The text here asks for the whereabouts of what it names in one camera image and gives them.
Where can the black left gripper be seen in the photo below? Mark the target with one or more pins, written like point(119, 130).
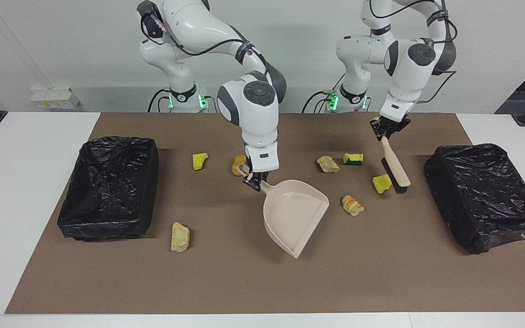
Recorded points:
point(394, 124)

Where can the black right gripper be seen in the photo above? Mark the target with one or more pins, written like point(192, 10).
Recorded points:
point(259, 174)

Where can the brown bread roll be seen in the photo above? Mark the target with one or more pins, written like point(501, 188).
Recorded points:
point(236, 167)

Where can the beige brush black bristles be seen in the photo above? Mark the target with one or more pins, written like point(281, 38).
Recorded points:
point(397, 166)

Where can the rectangular yellow green sponge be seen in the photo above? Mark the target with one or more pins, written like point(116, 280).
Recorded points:
point(352, 158)

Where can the beige plastic dustpan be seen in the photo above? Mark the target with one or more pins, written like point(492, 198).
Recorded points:
point(294, 214)

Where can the yellow sponge wedge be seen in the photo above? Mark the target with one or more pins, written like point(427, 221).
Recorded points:
point(381, 183)

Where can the small yellow green-backed sponge chunk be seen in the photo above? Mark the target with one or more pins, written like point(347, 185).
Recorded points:
point(198, 161)

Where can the pale sponge scrap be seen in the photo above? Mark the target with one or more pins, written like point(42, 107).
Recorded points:
point(327, 164)

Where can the striped yellow orange sponge scrap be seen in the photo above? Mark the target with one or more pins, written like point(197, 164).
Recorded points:
point(352, 205)

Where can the pale yellow rock-like chunk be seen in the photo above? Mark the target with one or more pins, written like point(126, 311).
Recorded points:
point(180, 238)

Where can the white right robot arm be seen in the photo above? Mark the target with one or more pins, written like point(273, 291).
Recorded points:
point(253, 114)

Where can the black bag lined bin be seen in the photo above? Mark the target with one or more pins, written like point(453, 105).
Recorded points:
point(107, 191)
point(486, 200)

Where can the brown paper mat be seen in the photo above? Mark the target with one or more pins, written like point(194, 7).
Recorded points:
point(244, 282)

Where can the white wall socket box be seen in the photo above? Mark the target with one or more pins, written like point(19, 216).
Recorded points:
point(55, 99)

